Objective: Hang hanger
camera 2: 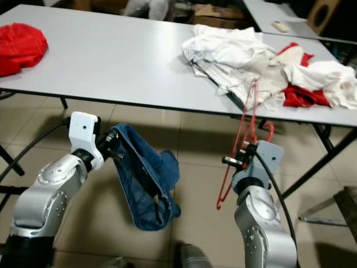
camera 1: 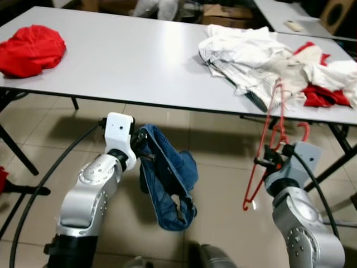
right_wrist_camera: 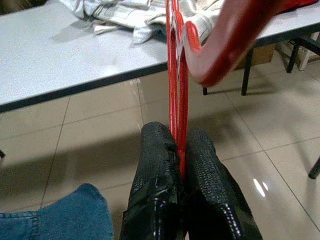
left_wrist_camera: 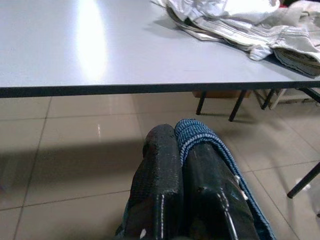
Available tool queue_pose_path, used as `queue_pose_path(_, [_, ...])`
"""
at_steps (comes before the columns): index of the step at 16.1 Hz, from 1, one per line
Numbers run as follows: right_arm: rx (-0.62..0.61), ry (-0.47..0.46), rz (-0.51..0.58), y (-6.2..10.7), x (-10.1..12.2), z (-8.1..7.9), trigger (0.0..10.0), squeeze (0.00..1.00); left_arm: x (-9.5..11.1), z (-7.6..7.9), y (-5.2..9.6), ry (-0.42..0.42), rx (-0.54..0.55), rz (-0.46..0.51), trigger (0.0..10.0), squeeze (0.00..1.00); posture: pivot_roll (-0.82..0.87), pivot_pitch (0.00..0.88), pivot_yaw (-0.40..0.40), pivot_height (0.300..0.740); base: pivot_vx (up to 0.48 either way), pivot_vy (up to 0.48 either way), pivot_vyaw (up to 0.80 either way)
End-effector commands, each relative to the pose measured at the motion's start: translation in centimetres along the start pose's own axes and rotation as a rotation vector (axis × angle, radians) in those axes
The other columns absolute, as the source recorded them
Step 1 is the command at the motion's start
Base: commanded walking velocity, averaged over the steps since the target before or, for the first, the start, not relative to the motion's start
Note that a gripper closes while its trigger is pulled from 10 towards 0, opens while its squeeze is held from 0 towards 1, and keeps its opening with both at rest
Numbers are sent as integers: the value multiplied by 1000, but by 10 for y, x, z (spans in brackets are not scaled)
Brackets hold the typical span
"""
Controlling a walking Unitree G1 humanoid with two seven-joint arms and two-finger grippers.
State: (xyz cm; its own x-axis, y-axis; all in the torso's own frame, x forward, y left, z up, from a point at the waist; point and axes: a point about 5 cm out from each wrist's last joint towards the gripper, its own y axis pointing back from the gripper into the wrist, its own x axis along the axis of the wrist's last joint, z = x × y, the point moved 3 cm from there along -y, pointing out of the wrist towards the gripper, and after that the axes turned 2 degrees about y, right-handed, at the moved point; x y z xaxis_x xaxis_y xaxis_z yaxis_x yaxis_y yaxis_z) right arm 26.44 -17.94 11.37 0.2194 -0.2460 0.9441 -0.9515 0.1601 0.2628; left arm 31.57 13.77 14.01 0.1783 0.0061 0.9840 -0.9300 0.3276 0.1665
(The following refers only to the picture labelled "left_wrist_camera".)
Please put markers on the red garment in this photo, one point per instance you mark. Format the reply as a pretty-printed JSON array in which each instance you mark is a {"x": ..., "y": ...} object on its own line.
[{"x": 283, "y": 3}]

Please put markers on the pale jeans with striped seams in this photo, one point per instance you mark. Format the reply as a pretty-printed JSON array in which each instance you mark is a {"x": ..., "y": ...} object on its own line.
[{"x": 250, "y": 33}]

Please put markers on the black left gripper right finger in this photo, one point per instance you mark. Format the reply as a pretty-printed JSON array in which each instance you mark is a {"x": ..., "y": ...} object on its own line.
[{"x": 212, "y": 190}]

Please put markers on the black table leg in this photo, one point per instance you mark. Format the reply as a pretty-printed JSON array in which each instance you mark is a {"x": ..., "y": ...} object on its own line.
[
  {"x": 265, "y": 100},
  {"x": 302, "y": 181},
  {"x": 237, "y": 106},
  {"x": 200, "y": 103}
]

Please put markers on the brown cardboard box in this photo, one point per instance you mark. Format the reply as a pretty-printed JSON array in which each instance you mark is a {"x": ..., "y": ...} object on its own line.
[{"x": 220, "y": 94}]

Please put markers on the white shirt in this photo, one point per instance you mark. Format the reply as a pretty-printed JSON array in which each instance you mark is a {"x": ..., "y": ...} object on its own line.
[{"x": 225, "y": 10}]

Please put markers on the white table leg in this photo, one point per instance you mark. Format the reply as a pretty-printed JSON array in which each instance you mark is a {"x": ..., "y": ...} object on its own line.
[{"x": 276, "y": 98}]

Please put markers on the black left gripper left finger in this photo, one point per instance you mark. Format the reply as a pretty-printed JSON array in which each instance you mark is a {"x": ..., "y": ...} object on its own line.
[{"x": 160, "y": 175}]

